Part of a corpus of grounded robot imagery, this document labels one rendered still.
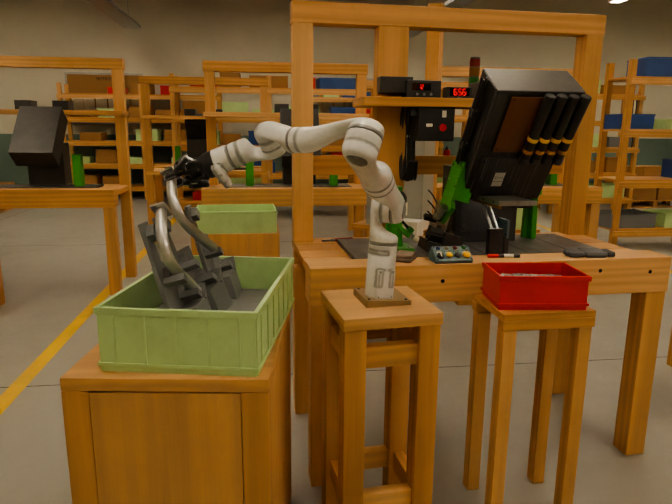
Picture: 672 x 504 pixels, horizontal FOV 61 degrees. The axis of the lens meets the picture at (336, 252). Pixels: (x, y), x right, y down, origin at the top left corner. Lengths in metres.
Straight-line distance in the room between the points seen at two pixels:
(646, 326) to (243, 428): 1.81
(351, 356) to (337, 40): 11.07
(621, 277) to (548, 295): 0.58
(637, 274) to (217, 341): 1.78
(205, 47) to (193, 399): 11.21
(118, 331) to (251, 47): 11.09
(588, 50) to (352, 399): 2.07
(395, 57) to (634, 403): 1.85
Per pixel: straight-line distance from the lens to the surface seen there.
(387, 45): 2.72
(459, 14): 2.85
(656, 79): 7.62
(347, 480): 1.94
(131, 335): 1.53
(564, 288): 2.09
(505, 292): 2.02
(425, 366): 1.84
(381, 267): 1.81
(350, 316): 1.72
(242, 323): 1.43
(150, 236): 1.54
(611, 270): 2.56
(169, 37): 12.54
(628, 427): 2.90
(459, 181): 2.42
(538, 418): 2.48
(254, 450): 1.55
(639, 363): 2.79
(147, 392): 1.54
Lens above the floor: 1.40
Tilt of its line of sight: 12 degrees down
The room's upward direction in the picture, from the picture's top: 1 degrees clockwise
